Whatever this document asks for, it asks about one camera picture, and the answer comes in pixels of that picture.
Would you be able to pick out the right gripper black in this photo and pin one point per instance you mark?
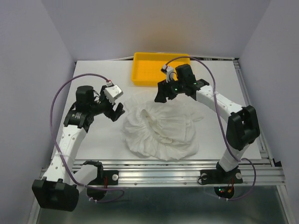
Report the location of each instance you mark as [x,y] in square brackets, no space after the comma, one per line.
[163,92]

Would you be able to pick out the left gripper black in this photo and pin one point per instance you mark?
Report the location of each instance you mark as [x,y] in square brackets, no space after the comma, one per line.
[119,110]

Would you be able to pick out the white skirt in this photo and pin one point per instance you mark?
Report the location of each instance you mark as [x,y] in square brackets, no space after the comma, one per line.
[165,131]

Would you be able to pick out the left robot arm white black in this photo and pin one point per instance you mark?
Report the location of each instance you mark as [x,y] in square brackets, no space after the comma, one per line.
[59,188]

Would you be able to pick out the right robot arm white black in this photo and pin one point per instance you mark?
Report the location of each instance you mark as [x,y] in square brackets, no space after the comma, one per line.
[242,123]

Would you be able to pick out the yellow plastic tray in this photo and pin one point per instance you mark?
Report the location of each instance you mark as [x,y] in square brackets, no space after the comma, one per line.
[146,70]

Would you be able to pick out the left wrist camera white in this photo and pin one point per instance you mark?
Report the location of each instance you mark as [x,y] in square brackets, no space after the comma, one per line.
[112,93]

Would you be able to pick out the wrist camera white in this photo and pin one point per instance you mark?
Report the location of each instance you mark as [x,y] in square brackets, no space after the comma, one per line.
[112,93]
[169,72]

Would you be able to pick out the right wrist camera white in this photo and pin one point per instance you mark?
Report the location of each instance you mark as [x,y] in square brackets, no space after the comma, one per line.
[169,72]

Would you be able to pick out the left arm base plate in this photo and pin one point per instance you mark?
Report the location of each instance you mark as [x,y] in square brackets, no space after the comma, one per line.
[106,178]

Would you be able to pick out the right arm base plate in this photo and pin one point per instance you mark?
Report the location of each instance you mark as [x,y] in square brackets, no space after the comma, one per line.
[219,178]

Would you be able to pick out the aluminium frame rail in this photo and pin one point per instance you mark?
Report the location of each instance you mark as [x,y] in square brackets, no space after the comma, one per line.
[168,193]

